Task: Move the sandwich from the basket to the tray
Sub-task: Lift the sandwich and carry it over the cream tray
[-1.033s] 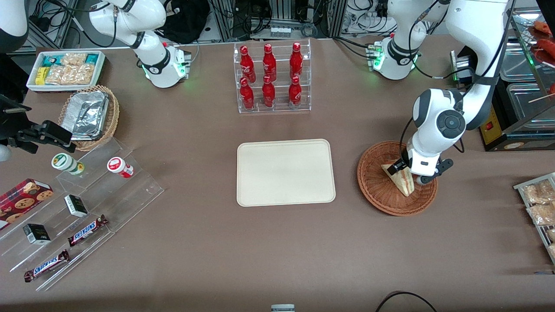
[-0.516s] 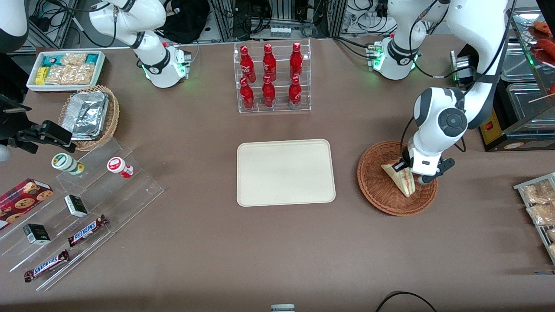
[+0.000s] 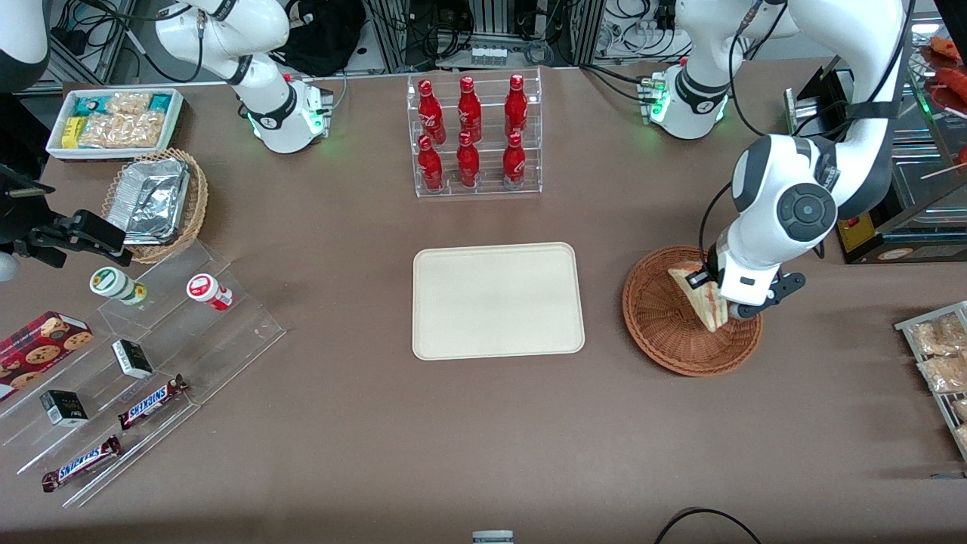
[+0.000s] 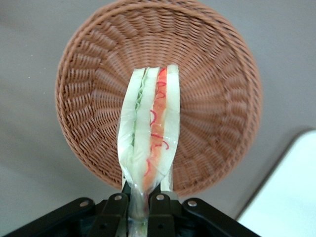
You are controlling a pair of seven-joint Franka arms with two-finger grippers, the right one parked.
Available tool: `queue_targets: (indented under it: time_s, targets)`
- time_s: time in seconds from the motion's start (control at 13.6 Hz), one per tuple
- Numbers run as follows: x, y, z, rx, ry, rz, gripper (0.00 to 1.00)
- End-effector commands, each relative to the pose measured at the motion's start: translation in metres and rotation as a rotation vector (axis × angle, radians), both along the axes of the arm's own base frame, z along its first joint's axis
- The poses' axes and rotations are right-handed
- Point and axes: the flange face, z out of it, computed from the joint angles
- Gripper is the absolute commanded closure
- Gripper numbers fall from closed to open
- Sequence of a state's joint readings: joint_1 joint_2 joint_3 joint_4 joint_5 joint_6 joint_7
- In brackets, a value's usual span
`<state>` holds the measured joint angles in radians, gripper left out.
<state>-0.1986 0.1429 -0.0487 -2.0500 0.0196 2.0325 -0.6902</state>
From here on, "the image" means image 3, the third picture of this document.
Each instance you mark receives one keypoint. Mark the triangular sandwich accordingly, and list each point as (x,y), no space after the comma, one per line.
(699,302)

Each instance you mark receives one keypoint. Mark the white power strip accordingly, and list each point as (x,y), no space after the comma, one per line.
(487,55)

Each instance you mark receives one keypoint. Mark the red plaid cookie box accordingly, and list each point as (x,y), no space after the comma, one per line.
(41,351)

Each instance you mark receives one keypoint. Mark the light wicker basket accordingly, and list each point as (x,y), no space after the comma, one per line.
(195,204)

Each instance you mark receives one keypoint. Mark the clear pastry bag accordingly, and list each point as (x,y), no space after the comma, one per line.
(937,336)
(944,374)

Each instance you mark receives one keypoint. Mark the white rectangular snack bin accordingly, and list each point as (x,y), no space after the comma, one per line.
(54,143)

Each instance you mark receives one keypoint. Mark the green lid sunflower jar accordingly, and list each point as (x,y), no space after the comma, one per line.
(117,285)

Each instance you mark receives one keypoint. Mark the cream plastic tray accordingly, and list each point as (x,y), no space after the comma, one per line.
(498,302)

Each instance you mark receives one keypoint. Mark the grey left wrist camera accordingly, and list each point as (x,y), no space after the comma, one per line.
(748,291)

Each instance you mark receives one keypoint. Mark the Snickers chocolate bar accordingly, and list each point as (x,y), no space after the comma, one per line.
(153,402)
(81,463)

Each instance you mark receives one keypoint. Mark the teal snack pack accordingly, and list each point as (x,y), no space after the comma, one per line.
(89,106)
(160,102)

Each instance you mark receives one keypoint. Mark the tray of packaged snacks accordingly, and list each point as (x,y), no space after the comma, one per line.
(937,408)

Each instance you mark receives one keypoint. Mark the red lid white jar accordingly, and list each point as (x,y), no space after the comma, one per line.
(210,292)

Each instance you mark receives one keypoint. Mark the red Coca-Cola bottle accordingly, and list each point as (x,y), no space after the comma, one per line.
(516,106)
(468,162)
(514,162)
(430,166)
(429,109)
(469,109)

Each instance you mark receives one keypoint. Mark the clear cracker bag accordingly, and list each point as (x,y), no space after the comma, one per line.
(127,103)
(121,132)

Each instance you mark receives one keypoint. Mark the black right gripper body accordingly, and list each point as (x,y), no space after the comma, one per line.
(19,217)

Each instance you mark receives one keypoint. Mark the small grey white box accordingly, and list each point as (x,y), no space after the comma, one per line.
(492,537)

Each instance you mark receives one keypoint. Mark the small black carton box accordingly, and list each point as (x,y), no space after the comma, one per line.
(132,359)
(64,408)

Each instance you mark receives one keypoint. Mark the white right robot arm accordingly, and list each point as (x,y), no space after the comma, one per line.
(264,75)

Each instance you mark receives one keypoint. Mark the silver foil packet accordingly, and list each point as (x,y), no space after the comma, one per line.
(147,196)
(151,239)

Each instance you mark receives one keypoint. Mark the clear acrylic bottle rack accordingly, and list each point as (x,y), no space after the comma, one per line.
(491,193)

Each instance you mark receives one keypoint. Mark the yellow snack pack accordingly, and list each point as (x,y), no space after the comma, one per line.
(72,132)

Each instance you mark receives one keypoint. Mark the clear acrylic stepped shelf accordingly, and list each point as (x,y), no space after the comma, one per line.
(227,340)

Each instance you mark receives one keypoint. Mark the black food warmer yellow panel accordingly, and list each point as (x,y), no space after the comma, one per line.
(906,219)

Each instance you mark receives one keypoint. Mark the brown wicker basket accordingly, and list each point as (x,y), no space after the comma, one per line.
(665,340)

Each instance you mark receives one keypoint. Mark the black bag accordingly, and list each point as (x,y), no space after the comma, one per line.
(325,34)

